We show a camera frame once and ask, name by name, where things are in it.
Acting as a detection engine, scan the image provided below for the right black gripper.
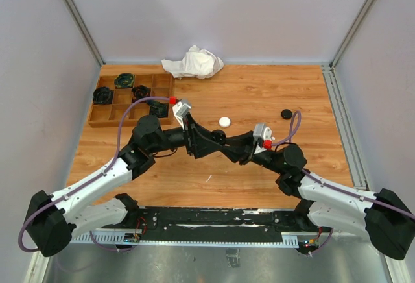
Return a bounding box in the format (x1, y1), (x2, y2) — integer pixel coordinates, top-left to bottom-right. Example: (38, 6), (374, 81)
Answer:
(217, 130), (284, 175)

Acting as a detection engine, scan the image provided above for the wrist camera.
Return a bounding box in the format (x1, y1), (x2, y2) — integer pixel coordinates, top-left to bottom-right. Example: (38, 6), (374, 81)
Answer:
(172, 99), (192, 128)
(253, 123), (273, 142)

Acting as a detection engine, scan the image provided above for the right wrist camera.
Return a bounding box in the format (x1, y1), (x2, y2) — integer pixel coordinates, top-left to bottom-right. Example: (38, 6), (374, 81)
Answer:
(253, 123), (273, 142)

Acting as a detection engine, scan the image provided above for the black round case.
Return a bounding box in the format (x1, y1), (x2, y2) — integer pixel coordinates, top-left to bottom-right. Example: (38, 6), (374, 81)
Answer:
(211, 130), (226, 145)
(281, 109), (293, 120)

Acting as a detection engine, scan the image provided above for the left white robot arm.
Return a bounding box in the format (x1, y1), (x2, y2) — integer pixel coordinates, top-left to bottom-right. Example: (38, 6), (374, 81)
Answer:
(20, 114), (226, 257)

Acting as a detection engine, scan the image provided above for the dark coiled band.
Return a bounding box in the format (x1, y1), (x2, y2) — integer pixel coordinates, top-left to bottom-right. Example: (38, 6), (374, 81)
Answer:
(93, 86), (113, 105)
(132, 85), (151, 102)
(114, 73), (135, 89)
(147, 100), (169, 118)

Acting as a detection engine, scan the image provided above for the dark coiled band left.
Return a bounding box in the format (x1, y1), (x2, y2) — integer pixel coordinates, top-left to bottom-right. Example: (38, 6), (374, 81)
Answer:
(93, 86), (113, 105)

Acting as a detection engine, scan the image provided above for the dark coiled band middle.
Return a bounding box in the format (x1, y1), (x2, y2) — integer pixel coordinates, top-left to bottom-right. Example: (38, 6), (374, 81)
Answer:
(132, 85), (151, 102)

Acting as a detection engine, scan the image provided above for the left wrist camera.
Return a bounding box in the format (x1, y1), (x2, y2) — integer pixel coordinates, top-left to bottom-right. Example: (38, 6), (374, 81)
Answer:
(172, 99), (192, 128)

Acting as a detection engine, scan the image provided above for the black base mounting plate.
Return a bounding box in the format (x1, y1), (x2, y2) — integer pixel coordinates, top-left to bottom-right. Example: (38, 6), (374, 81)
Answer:
(104, 206), (318, 243)

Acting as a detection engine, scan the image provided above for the wooden compartment tray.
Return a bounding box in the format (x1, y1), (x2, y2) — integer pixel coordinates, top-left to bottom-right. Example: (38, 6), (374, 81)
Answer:
(88, 71), (174, 127)

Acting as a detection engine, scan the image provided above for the dark coiled band lower right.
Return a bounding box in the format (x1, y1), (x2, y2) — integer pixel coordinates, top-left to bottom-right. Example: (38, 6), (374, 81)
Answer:
(147, 100), (169, 118)

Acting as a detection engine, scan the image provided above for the dark coiled band top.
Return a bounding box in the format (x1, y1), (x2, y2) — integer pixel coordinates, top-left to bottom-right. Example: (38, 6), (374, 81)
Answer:
(114, 73), (135, 89)

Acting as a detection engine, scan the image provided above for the white round case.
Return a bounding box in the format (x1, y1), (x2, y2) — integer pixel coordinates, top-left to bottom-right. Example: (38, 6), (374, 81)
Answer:
(219, 116), (231, 128)

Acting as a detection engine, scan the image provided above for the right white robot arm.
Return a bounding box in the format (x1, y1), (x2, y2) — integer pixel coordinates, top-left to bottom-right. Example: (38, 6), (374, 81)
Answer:
(214, 125), (414, 260)

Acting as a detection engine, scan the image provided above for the crumpled white cloth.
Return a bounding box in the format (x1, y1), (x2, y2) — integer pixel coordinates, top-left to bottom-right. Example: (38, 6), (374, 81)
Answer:
(161, 45), (224, 80)

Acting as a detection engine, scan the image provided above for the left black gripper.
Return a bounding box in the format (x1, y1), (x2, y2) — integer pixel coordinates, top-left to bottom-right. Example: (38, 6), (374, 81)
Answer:
(148, 112), (222, 158)

